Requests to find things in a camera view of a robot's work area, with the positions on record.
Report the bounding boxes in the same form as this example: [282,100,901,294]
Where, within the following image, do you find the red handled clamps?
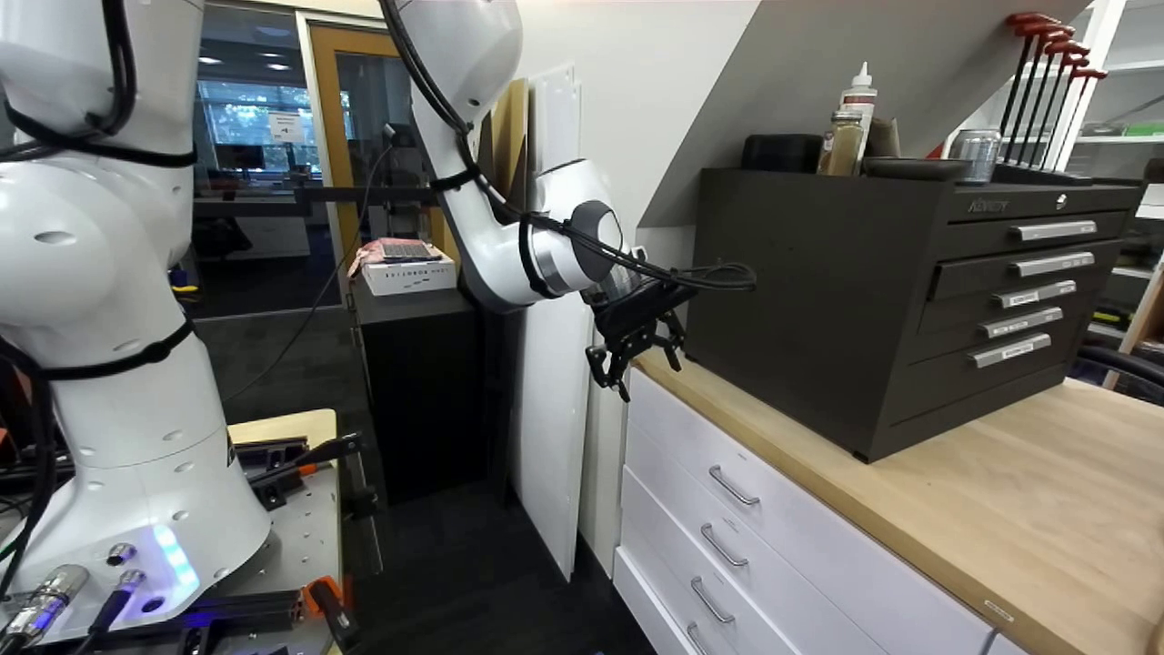
[998,9,1098,170]

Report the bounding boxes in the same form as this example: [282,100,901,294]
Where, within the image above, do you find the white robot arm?
[0,0,693,593]

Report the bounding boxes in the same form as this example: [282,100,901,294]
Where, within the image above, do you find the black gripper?
[585,281,684,396]

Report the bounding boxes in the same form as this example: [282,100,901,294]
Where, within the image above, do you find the white topmost cabinet drawer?
[621,375,1024,655]

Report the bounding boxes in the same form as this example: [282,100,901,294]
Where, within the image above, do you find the orange handled tool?
[306,577,362,646]

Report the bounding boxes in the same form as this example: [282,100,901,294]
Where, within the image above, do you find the metal can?
[952,127,998,180]

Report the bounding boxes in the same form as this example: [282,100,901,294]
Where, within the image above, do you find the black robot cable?
[375,0,759,294]

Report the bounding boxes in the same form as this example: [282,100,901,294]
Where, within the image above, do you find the pink white box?
[351,237,459,294]

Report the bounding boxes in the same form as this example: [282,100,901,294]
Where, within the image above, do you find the white cabinet with wood top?
[630,354,1164,655]

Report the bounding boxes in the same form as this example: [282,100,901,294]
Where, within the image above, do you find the white leaning board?
[512,294,592,577]

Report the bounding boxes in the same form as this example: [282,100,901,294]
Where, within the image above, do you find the black metal tool chest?
[687,170,1141,463]

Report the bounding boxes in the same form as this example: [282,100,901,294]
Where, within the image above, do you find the brown glue bottle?
[818,110,861,174]

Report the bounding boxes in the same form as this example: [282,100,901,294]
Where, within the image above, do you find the white glue bottle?
[839,64,878,158]

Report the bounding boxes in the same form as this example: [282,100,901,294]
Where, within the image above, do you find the black pedestal cabinet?
[353,287,510,502]

